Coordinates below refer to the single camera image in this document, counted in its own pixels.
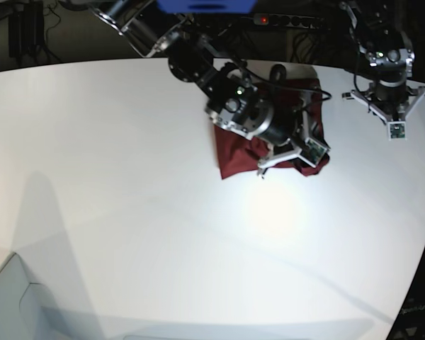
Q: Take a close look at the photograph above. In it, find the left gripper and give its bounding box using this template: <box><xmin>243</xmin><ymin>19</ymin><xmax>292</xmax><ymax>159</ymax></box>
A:
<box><xmin>341</xmin><ymin>81</ymin><xmax>425</xmax><ymax>124</ymax></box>

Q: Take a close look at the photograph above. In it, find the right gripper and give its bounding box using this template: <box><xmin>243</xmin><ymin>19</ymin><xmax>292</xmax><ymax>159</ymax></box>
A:
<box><xmin>256</xmin><ymin>94</ymin><xmax>329</xmax><ymax>177</ymax></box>

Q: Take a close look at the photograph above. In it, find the dark red t-shirt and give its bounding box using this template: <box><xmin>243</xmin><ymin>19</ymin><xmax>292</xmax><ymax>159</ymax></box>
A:
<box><xmin>214</xmin><ymin>78</ymin><xmax>330</xmax><ymax>180</ymax></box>

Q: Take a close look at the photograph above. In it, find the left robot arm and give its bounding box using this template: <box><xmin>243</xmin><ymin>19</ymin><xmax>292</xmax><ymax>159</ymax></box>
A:
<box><xmin>339</xmin><ymin>1</ymin><xmax>425</xmax><ymax>138</ymax></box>

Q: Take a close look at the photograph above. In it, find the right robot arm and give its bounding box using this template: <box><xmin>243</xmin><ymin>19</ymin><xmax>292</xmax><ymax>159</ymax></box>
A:
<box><xmin>90</xmin><ymin>1</ymin><xmax>331</xmax><ymax>179</ymax></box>

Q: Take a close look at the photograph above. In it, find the black power strip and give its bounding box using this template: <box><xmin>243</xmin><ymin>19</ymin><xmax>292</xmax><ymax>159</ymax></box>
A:
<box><xmin>252</xmin><ymin>13</ymin><xmax>325</xmax><ymax>30</ymax></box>

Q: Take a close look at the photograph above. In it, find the blue box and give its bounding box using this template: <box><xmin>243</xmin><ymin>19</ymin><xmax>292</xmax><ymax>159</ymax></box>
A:
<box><xmin>157</xmin><ymin>0</ymin><xmax>256</xmax><ymax>13</ymax></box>

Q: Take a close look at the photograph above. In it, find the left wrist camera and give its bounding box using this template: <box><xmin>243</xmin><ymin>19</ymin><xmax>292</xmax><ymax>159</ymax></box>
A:
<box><xmin>387</xmin><ymin>121</ymin><xmax>406</xmax><ymax>140</ymax></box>

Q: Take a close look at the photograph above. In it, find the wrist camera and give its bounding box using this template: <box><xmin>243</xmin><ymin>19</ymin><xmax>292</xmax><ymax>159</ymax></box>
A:
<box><xmin>387</xmin><ymin>121</ymin><xmax>406</xmax><ymax>140</ymax></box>
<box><xmin>300</xmin><ymin>138</ymin><xmax>329</xmax><ymax>168</ymax></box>

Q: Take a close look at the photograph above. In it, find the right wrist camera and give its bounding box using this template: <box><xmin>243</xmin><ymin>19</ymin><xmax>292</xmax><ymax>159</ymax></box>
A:
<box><xmin>300</xmin><ymin>138</ymin><xmax>329</xmax><ymax>168</ymax></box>

